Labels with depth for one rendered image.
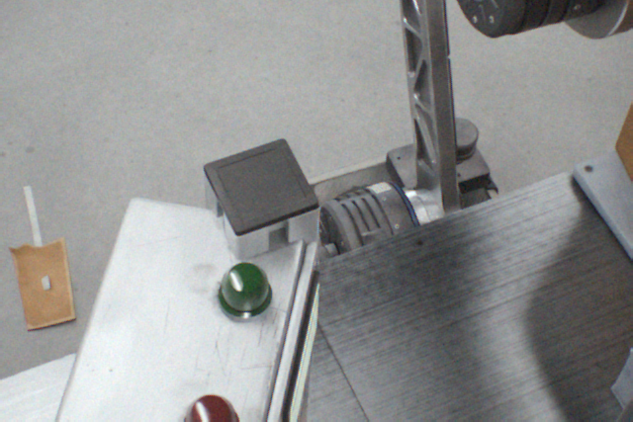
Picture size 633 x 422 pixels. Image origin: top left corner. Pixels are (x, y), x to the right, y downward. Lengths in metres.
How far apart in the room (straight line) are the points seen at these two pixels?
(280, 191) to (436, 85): 1.25
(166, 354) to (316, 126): 1.98
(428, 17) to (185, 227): 1.21
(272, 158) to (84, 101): 2.01
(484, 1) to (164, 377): 0.74
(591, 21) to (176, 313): 0.79
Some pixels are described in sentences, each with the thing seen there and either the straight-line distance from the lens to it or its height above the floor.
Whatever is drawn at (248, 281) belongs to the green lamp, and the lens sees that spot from 0.56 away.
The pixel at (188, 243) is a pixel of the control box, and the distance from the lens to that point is 0.60.
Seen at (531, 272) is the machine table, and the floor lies 0.83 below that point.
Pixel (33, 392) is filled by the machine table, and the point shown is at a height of 0.83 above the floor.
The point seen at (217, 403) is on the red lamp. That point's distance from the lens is 0.54.
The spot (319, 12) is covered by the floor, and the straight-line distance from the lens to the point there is 2.75.
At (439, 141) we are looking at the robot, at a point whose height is 0.51.
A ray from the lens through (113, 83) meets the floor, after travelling 2.62.
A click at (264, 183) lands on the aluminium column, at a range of 0.59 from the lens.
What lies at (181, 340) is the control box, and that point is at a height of 1.47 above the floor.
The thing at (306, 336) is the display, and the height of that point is 1.46.
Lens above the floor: 1.98
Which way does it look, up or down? 54 degrees down
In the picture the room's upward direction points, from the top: 3 degrees clockwise
